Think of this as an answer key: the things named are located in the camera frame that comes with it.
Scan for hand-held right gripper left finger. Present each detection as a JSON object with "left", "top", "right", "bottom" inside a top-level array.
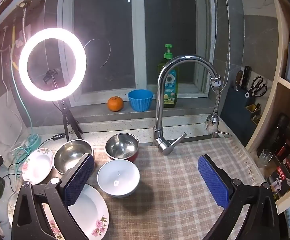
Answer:
[{"left": 11, "top": 152, "right": 96, "bottom": 240}]

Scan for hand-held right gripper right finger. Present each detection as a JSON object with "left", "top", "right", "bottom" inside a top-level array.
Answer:
[{"left": 197, "top": 154, "right": 281, "bottom": 240}]

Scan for large steel bowl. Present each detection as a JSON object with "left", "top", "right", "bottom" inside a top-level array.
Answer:
[{"left": 53, "top": 139, "right": 95, "bottom": 175}]

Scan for floral white plate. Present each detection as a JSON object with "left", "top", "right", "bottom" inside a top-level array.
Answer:
[
  {"left": 7, "top": 192, "right": 19, "bottom": 228},
  {"left": 42, "top": 184, "right": 110, "bottom": 240},
  {"left": 21, "top": 148, "right": 54, "bottom": 185}
]

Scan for beige plaid cloth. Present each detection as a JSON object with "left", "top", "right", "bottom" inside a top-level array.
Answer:
[{"left": 41, "top": 136, "right": 263, "bottom": 240}]

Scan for clear glass cup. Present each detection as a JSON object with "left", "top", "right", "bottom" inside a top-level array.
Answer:
[{"left": 257, "top": 149, "right": 273, "bottom": 168}]

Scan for black mini tripod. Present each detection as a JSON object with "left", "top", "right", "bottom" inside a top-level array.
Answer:
[{"left": 57, "top": 99, "right": 83, "bottom": 142}]

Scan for red and black box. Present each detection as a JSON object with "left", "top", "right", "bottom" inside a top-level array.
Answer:
[{"left": 267, "top": 160, "right": 290, "bottom": 200}]

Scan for dark knife holder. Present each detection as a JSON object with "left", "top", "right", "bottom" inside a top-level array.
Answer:
[{"left": 220, "top": 86, "right": 266, "bottom": 142}]

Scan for orange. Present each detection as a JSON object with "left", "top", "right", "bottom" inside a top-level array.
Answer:
[{"left": 107, "top": 96, "right": 124, "bottom": 112}]

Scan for chrome faucet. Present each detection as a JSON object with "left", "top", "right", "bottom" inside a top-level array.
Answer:
[{"left": 152, "top": 54, "right": 222, "bottom": 156}]

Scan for dark bottle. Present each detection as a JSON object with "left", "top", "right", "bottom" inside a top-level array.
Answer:
[{"left": 268, "top": 114, "right": 290, "bottom": 155}]

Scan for blue ribbed cup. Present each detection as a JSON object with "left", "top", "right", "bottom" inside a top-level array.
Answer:
[{"left": 128, "top": 89, "right": 153, "bottom": 112}]

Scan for green dish soap bottle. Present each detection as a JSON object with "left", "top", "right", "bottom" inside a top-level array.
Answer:
[{"left": 157, "top": 44, "right": 179, "bottom": 108}]

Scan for black scissors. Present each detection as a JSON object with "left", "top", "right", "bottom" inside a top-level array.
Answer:
[{"left": 245, "top": 76, "right": 268, "bottom": 98}]

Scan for wooden shelf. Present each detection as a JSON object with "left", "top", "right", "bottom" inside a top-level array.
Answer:
[{"left": 245, "top": 0, "right": 290, "bottom": 214}]

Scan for teal power cable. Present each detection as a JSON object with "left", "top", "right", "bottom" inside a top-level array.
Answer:
[{"left": 9, "top": 62, "right": 42, "bottom": 180}]

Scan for black cable with inline controller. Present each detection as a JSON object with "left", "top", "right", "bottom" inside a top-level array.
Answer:
[{"left": 7, "top": 132, "right": 67, "bottom": 180}]

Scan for white ring light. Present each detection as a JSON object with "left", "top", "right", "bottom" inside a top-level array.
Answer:
[{"left": 18, "top": 27, "right": 87, "bottom": 102}]

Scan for brown handled knife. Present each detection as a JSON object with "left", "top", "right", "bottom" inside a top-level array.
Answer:
[{"left": 235, "top": 70, "right": 243, "bottom": 92}]

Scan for black handled knife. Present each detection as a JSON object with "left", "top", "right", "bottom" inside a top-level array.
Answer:
[{"left": 242, "top": 66, "right": 251, "bottom": 90}]

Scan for white window frame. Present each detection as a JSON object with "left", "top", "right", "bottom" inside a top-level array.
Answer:
[{"left": 57, "top": 0, "right": 216, "bottom": 105}]

